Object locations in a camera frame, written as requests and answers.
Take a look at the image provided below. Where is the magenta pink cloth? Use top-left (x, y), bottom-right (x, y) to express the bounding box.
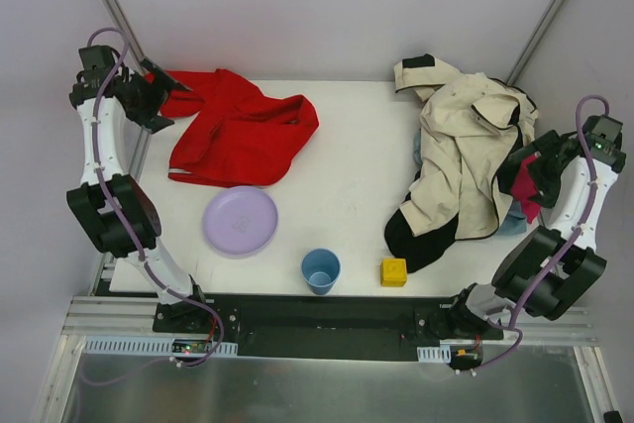
top-left (510, 155), bottom-right (541, 224)

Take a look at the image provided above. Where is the red cloth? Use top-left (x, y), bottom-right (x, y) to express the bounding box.
top-left (160, 68), bottom-right (319, 187)

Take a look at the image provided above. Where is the cream and black jacket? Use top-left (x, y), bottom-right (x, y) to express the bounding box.
top-left (394, 54), bottom-right (538, 241)

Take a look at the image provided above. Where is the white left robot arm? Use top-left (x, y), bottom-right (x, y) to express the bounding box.
top-left (66, 47), bottom-right (205, 318)

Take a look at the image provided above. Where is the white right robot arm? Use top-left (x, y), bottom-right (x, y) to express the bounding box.
top-left (444, 117), bottom-right (626, 338)

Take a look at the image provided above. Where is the purple plastic plate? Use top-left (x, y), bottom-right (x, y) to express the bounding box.
top-left (202, 186), bottom-right (278, 258)

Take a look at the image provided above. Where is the yellow toy cube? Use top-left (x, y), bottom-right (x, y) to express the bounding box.
top-left (380, 258), bottom-right (408, 287)

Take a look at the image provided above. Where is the blue plastic cup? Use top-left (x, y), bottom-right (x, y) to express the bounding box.
top-left (300, 249), bottom-right (341, 296)

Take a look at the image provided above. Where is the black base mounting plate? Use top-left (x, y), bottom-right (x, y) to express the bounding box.
top-left (153, 294), bottom-right (476, 362)

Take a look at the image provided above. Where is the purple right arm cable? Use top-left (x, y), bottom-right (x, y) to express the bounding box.
top-left (448, 94), bottom-right (611, 377)

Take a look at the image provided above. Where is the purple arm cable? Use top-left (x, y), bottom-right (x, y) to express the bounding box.
top-left (448, 94), bottom-right (611, 377)
top-left (78, 27), bottom-right (227, 387)

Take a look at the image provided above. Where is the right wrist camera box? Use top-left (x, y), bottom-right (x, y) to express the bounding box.
top-left (582, 115), bottom-right (623, 158)

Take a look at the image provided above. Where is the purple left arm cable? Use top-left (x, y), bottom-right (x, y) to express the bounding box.
top-left (78, 27), bottom-right (227, 387)

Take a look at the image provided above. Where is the left aluminium frame post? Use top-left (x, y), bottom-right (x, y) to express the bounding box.
top-left (74, 0), bottom-right (150, 67)

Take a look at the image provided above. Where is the aluminium frame post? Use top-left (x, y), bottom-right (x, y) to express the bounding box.
top-left (505, 0), bottom-right (569, 86)
top-left (74, 0), bottom-right (150, 67)

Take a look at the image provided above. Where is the right aluminium frame post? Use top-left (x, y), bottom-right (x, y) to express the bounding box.
top-left (505, 0), bottom-right (569, 86)

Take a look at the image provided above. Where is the aluminium front rail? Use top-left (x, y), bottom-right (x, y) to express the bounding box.
top-left (61, 294), bottom-right (598, 347)

